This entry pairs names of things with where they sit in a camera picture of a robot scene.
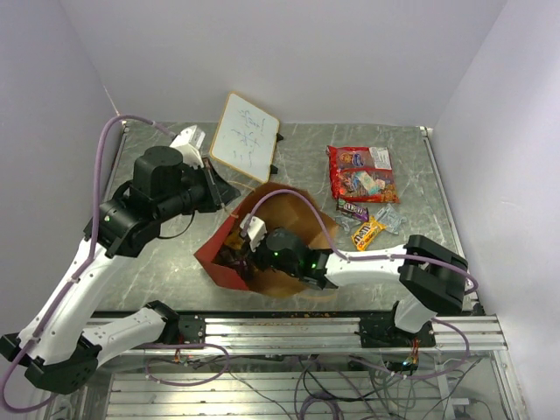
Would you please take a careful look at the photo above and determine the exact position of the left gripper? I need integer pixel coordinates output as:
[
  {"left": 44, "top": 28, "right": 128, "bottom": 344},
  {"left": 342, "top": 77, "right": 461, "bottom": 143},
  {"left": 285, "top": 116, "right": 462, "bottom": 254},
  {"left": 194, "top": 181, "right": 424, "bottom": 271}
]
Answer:
[{"left": 156, "top": 156, "right": 241, "bottom": 222}]

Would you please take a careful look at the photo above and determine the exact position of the red paper bag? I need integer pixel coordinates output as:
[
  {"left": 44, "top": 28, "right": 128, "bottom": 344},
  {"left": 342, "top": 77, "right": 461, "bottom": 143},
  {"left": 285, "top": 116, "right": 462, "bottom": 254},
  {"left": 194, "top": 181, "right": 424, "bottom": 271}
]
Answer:
[{"left": 194, "top": 182, "right": 338, "bottom": 298}]

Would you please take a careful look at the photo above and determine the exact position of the brown M&M packet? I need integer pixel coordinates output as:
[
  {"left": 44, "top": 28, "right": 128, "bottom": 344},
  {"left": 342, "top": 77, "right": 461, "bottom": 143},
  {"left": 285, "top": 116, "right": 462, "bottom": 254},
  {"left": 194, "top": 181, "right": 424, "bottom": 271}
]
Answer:
[{"left": 216, "top": 227, "right": 255, "bottom": 281}]

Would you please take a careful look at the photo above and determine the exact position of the red cookie snack bag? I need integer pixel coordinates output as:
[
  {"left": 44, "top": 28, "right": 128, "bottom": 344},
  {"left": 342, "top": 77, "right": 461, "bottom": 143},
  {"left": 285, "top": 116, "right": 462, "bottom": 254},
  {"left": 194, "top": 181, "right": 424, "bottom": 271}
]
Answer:
[{"left": 325, "top": 146, "right": 400, "bottom": 204}]

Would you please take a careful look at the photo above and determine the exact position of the yellow M&M packet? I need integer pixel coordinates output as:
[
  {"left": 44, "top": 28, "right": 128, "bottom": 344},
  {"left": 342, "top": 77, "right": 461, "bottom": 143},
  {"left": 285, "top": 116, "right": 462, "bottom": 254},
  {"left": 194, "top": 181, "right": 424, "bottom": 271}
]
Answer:
[{"left": 351, "top": 216, "right": 386, "bottom": 252}]

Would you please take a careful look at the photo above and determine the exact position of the silver foil snack packet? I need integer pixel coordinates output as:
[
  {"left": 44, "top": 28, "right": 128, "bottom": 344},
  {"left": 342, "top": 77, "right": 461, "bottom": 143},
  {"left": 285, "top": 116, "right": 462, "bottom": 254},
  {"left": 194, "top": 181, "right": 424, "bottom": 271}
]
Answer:
[{"left": 374, "top": 203, "right": 408, "bottom": 235}]

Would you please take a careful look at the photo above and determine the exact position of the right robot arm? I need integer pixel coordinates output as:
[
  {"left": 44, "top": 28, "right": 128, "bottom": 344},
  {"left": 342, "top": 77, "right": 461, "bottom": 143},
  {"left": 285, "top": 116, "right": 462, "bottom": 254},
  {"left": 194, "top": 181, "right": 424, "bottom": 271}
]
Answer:
[{"left": 250, "top": 227, "right": 467, "bottom": 347}]

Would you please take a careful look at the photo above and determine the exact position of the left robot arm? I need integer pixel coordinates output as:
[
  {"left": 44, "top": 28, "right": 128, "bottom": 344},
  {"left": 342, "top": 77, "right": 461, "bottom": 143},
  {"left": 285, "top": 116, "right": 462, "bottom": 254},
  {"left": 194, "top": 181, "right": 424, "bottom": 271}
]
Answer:
[{"left": 1, "top": 146, "right": 240, "bottom": 395}]

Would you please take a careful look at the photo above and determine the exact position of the small whiteboard yellow frame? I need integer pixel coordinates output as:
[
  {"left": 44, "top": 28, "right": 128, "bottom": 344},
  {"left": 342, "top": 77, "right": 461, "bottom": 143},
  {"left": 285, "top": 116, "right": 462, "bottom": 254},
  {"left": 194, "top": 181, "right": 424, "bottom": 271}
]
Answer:
[{"left": 210, "top": 92, "right": 280, "bottom": 183}]

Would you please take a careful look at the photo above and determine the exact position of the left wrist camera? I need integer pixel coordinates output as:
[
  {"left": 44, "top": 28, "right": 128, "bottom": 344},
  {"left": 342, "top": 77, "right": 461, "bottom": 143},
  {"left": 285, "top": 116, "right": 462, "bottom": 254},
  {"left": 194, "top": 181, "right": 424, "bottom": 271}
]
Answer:
[{"left": 170, "top": 125, "right": 206, "bottom": 169}]

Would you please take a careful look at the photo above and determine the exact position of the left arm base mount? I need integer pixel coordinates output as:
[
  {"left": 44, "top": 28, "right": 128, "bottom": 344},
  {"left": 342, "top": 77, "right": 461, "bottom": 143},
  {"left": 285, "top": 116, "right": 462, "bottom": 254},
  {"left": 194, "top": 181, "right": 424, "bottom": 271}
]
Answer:
[{"left": 177, "top": 315, "right": 206, "bottom": 345}]

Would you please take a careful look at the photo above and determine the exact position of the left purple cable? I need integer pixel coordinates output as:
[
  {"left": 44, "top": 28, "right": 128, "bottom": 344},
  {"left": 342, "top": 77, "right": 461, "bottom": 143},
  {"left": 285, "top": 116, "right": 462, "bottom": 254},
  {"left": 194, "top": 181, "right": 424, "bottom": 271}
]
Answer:
[{"left": 0, "top": 114, "right": 179, "bottom": 415}]

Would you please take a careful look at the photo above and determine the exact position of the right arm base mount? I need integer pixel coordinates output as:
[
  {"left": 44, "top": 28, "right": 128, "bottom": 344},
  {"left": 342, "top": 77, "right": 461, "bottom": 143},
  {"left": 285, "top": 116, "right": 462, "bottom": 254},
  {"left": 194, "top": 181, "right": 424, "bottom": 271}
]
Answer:
[{"left": 355, "top": 313, "right": 436, "bottom": 348}]

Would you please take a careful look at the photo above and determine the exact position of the aluminium rail frame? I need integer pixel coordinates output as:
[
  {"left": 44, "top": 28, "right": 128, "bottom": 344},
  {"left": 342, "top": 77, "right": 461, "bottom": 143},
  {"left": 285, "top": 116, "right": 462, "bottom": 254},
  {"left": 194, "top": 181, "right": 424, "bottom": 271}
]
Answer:
[{"left": 69, "top": 123, "right": 528, "bottom": 419}]

